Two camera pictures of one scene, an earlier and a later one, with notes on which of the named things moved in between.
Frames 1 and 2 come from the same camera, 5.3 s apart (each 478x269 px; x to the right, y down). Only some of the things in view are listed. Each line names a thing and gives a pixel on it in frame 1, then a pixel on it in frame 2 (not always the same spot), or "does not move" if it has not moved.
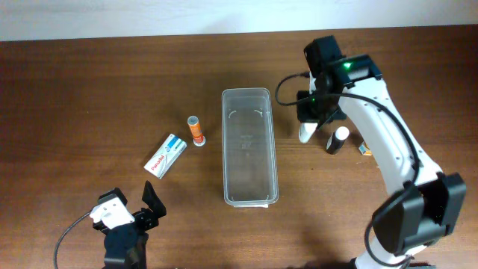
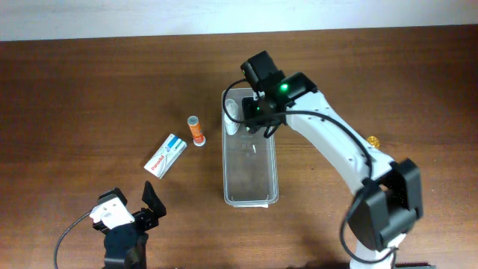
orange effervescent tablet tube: (199, 140) does not move
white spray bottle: (306, 131) → (232, 109)
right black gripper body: (314, 113) → (262, 122)
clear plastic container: (249, 156) does not move
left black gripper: (140, 217) does not move
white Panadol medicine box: (166, 155) does not move
